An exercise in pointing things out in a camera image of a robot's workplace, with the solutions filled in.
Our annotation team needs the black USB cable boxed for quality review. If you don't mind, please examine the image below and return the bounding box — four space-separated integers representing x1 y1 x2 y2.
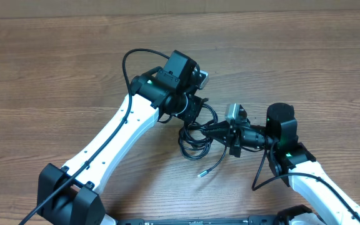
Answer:
177 102 228 178

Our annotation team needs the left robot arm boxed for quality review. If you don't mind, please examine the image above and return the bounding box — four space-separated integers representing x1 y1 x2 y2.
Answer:
22 51 209 224

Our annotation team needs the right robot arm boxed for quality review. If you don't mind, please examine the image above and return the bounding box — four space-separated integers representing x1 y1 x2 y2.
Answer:
202 102 360 224

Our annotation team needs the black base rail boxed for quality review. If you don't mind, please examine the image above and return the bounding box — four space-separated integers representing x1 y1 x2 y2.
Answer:
117 215 289 225

